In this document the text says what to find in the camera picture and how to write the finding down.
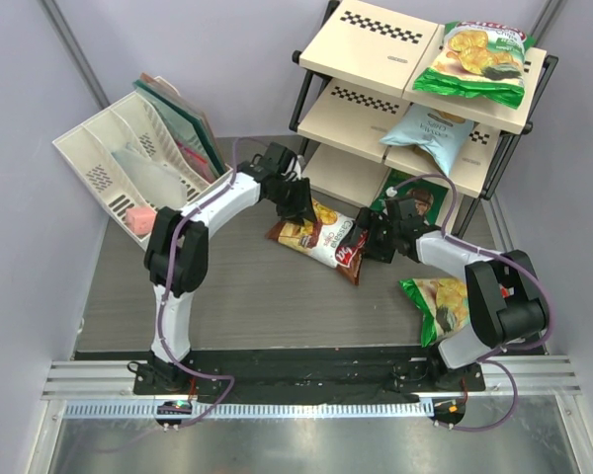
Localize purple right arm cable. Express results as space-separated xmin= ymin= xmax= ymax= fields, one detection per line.
xmin=392 ymin=172 xmax=557 ymax=432

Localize brown Chuba cassava chips bag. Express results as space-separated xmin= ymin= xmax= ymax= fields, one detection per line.
xmin=266 ymin=199 xmax=368 ymax=285

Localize cream plastic file organizer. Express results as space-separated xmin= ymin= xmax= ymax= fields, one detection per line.
xmin=53 ymin=92 xmax=232 ymax=248

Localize pink cube block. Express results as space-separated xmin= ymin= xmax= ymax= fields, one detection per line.
xmin=125 ymin=206 xmax=156 ymax=236

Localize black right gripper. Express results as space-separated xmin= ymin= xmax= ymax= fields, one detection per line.
xmin=340 ymin=207 xmax=400 ymax=264

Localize light blue cassava chips bag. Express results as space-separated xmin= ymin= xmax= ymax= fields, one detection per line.
xmin=380 ymin=104 xmax=475 ymax=176

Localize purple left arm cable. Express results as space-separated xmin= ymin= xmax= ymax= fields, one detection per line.
xmin=155 ymin=137 xmax=236 ymax=431

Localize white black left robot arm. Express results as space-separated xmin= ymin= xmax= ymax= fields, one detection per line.
xmin=144 ymin=142 xmax=316 ymax=394

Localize green and pink folders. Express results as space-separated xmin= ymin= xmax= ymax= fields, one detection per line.
xmin=133 ymin=73 xmax=229 ymax=178

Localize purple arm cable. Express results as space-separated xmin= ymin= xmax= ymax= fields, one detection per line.
xmin=155 ymin=137 xmax=236 ymax=431
xmin=392 ymin=172 xmax=557 ymax=432

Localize dark green onion chips bag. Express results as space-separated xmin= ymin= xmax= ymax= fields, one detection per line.
xmin=370 ymin=170 xmax=449 ymax=224

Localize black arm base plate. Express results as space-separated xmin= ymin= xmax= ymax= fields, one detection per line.
xmin=127 ymin=346 xmax=480 ymax=427

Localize aluminium rail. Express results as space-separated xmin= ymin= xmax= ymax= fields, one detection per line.
xmin=42 ymin=355 xmax=581 ymax=421

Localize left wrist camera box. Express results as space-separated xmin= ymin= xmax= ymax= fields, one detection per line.
xmin=284 ymin=155 xmax=305 ymax=181

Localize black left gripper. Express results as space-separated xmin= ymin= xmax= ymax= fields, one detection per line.
xmin=266 ymin=176 xmax=316 ymax=227

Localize cream three-tier shelf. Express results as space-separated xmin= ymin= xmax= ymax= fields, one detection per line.
xmin=289 ymin=0 xmax=558 ymax=238

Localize green Chuba cassava chips bag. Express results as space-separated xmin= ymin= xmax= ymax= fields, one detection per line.
xmin=413 ymin=21 xmax=534 ymax=109

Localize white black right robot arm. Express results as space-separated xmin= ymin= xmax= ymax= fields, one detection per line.
xmin=340 ymin=197 xmax=553 ymax=390

